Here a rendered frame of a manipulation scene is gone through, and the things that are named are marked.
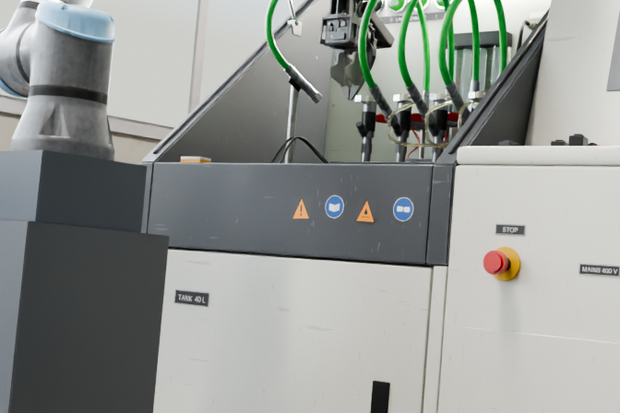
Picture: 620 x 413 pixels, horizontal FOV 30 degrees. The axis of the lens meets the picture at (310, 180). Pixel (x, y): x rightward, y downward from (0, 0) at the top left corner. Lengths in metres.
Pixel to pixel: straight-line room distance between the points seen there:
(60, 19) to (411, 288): 0.68
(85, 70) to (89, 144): 0.11
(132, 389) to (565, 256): 0.65
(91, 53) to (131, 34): 2.24
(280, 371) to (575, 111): 0.67
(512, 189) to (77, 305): 0.66
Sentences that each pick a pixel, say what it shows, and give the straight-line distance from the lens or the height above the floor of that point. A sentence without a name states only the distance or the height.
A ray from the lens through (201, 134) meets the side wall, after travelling 2.33.
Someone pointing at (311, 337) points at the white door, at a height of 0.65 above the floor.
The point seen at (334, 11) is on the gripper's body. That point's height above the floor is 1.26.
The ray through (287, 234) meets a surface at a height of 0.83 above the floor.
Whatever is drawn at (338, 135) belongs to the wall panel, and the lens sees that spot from 2.63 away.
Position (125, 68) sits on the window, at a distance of 3.93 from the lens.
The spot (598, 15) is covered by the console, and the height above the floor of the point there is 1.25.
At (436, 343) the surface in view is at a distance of 1.82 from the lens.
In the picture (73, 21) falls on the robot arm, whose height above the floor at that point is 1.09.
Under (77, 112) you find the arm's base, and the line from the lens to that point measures 1.70.
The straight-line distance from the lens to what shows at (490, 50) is 2.45.
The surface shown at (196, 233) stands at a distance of 2.14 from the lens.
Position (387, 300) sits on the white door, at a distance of 1.87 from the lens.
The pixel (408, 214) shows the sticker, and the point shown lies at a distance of 1.86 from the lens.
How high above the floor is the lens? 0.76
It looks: 5 degrees up
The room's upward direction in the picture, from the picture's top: 5 degrees clockwise
